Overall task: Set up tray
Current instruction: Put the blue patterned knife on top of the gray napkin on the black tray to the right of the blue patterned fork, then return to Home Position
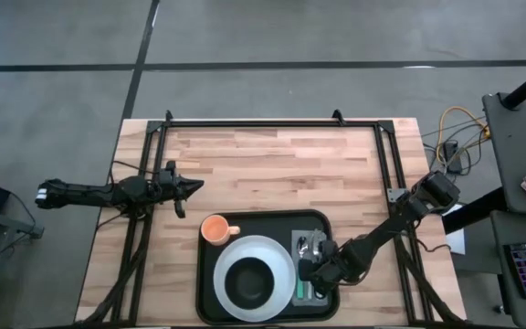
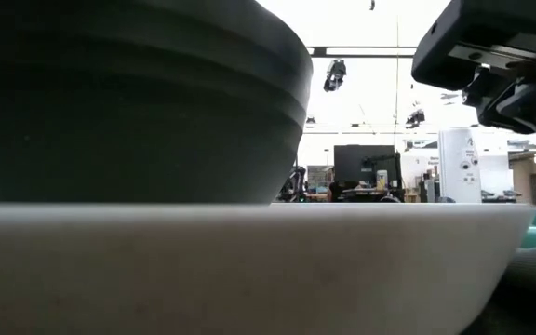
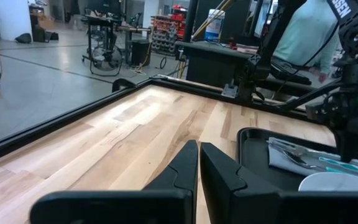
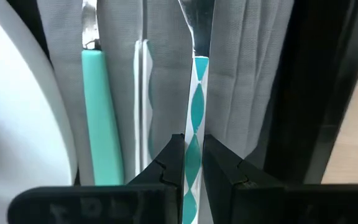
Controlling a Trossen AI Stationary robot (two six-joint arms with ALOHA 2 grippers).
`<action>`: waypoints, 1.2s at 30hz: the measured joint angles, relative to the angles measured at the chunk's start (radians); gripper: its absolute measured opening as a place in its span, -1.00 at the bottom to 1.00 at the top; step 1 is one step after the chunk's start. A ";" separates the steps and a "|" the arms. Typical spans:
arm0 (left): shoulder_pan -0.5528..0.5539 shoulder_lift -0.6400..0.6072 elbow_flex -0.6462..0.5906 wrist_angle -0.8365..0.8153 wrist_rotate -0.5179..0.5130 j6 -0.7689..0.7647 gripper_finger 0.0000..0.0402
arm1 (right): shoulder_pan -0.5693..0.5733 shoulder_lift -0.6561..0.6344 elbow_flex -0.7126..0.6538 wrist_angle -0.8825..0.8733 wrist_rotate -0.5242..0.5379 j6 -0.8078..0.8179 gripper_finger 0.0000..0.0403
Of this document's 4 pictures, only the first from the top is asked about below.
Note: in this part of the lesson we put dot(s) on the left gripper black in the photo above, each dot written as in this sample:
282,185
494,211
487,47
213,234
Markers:
167,187

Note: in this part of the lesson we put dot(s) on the white round plate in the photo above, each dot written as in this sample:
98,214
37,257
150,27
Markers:
286,269

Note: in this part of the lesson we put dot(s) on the white paper sheet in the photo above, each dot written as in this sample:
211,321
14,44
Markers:
457,240

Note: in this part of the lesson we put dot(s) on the black power adapter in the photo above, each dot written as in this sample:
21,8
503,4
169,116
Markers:
451,155

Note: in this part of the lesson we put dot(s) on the grey metal stand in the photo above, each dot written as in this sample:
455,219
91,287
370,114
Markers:
12,226

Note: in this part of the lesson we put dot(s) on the grey cloth napkin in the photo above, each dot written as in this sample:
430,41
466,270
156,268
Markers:
295,299

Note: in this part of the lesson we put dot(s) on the black aluminium table frame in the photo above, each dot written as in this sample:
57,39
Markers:
267,123

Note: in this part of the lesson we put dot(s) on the grey side desk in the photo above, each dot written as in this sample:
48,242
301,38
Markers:
518,146

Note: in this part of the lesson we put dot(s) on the grey metal bracket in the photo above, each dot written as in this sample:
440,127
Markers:
396,195

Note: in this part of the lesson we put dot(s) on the black bowl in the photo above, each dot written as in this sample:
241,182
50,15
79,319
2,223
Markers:
249,283

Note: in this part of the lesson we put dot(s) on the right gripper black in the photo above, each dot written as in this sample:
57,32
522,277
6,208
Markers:
336,262

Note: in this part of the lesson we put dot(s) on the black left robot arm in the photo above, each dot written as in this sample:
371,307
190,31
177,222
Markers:
85,194

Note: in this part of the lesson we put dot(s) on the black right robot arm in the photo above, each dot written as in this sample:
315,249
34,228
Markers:
395,224

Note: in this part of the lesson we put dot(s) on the peach ceramic mug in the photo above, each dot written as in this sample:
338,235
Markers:
215,229

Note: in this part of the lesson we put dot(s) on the black plastic serving tray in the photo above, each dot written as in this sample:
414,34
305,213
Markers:
267,224

